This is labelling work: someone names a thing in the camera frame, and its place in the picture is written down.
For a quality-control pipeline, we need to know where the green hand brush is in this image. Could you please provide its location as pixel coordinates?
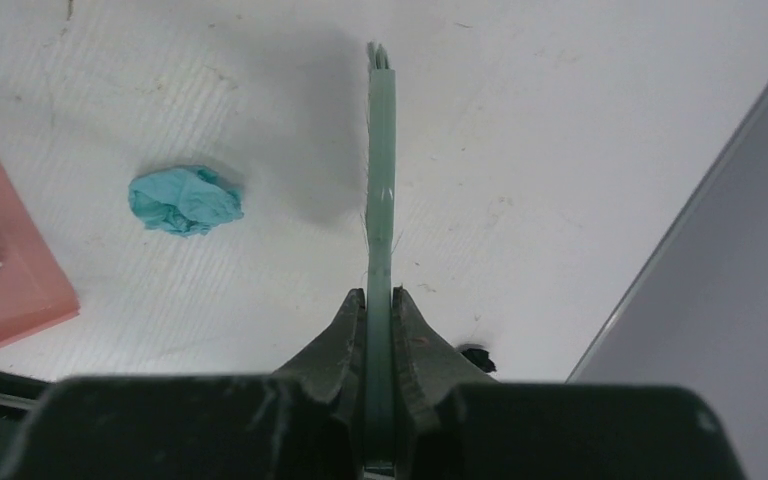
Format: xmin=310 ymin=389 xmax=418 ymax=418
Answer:
xmin=363 ymin=42 xmax=397 ymax=475

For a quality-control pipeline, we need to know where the pink plastic dustpan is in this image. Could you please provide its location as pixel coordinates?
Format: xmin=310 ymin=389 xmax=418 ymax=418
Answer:
xmin=0 ymin=163 xmax=80 ymax=348

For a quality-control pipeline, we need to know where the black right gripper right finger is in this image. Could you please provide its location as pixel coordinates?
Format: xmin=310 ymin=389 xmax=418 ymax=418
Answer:
xmin=392 ymin=288 xmax=744 ymax=479

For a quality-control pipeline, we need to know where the small black paper scrap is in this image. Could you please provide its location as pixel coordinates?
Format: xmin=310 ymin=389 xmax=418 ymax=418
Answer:
xmin=458 ymin=344 xmax=497 ymax=374

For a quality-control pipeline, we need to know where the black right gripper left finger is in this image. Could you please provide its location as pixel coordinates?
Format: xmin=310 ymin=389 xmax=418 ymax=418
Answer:
xmin=0 ymin=289 xmax=366 ymax=479

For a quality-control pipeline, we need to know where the light blue paper ball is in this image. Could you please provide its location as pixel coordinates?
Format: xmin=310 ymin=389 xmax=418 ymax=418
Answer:
xmin=128 ymin=165 xmax=244 ymax=238

